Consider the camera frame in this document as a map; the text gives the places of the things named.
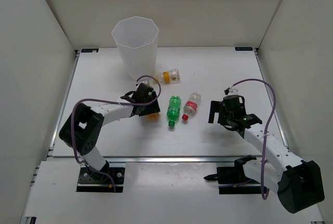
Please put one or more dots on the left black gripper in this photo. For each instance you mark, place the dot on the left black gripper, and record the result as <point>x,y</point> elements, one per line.
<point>153,107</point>

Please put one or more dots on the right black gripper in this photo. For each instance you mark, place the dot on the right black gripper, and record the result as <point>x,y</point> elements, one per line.
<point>218,107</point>

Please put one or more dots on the orange plastic bottle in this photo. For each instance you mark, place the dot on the orange plastic bottle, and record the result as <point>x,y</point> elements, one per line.
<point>153,116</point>

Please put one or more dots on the green plastic bottle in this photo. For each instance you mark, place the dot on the green plastic bottle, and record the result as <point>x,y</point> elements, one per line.
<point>173,111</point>

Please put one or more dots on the clear bottle red label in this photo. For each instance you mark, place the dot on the clear bottle red label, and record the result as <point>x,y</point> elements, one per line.
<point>191,105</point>

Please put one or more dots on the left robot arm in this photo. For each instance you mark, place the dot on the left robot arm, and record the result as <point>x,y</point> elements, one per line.
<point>82,128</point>

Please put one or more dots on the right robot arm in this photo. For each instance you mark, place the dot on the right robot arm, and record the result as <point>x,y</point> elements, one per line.
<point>297,183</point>

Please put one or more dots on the white octagonal plastic bin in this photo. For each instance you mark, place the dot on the white octagonal plastic bin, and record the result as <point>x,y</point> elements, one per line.
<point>136,39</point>

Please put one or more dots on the clear bottle yellow cap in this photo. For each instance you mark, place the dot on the clear bottle yellow cap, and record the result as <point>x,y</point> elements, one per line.
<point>168,77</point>

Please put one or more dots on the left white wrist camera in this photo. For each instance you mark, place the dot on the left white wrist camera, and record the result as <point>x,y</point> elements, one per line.
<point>143,82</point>

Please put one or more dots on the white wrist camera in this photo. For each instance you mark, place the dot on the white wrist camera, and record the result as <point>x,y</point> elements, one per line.
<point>230,90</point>
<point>143,82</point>

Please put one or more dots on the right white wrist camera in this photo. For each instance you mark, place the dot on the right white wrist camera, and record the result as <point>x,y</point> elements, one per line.
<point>230,90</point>

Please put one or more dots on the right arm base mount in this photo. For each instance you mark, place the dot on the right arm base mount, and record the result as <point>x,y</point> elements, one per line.
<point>233,181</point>

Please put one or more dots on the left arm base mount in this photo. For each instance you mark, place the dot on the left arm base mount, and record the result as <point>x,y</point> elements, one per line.
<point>108,182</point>

